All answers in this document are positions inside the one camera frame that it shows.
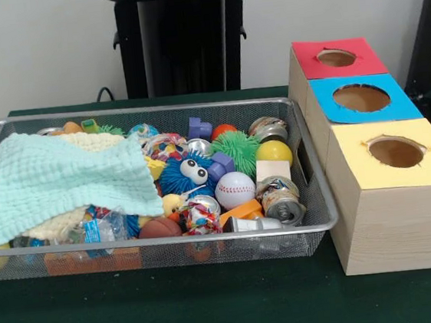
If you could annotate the purple plastic block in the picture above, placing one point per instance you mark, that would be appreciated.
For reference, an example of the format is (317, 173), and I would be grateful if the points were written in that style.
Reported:
(196, 126)

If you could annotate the colourful rag ball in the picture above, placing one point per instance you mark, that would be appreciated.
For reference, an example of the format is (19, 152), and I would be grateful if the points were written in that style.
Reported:
(200, 219)

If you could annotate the mint green waffle cloth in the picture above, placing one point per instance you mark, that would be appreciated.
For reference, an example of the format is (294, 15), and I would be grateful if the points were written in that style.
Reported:
(55, 178)

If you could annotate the wooden box with three holes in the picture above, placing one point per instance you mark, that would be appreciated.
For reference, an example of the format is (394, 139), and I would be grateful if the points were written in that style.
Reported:
(392, 227)

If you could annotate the green spiky ball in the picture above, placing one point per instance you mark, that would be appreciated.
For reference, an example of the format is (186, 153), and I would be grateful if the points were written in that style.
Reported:
(233, 146)

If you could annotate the white baseball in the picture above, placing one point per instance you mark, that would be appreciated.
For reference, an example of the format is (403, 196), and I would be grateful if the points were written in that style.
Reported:
(235, 190)

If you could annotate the blue spiky toy with eyes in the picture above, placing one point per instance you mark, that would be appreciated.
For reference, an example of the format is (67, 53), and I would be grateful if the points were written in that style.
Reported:
(175, 178)

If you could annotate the plain wooden block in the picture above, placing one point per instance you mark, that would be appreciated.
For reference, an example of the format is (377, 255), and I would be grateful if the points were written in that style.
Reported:
(272, 170)

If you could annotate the yellow plastic ball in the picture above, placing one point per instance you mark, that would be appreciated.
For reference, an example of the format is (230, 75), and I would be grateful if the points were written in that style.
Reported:
(274, 152)

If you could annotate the crushed drink can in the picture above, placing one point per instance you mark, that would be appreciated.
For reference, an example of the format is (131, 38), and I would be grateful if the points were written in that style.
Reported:
(279, 201)

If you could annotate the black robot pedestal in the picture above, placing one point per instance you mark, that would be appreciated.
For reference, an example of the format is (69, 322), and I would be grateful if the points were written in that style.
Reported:
(183, 37)

